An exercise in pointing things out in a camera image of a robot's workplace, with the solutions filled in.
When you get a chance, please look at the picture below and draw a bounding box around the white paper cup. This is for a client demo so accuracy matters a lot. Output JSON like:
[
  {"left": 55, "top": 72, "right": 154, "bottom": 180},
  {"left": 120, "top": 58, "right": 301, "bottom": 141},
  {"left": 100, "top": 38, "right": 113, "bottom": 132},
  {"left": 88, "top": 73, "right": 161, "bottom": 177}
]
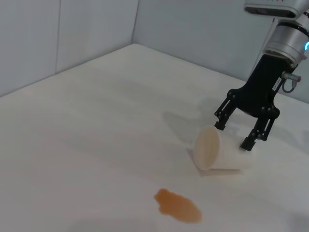
[{"left": 193, "top": 125, "right": 254, "bottom": 171}]

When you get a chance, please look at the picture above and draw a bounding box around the right gripper connector cable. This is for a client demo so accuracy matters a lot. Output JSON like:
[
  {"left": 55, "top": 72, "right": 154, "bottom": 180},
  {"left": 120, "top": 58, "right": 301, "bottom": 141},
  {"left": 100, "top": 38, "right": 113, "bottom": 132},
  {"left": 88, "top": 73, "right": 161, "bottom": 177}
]
[{"left": 281, "top": 71, "right": 302, "bottom": 93}]

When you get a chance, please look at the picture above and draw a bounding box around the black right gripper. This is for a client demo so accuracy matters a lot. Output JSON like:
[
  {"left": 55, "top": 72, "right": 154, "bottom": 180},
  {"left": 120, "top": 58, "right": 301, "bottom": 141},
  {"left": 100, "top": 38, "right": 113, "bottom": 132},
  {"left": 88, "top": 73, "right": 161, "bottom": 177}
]
[{"left": 214, "top": 55, "right": 297, "bottom": 152}]

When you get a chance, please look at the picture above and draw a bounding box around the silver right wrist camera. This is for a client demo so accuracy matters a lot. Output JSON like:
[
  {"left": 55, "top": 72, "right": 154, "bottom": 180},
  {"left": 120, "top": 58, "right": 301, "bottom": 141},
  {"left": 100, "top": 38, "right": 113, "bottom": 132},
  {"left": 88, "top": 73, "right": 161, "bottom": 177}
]
[{"left": 243, "top": 0, "right": 306, "bottom": 19}]

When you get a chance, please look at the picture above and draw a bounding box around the orange brown liquid stain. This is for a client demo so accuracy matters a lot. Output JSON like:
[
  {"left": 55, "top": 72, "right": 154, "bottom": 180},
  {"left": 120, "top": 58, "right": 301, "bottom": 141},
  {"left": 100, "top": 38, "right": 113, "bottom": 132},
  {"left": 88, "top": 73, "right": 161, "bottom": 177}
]
[{"left": 154, "top": 188, "right": 202, "bottom": 224}]

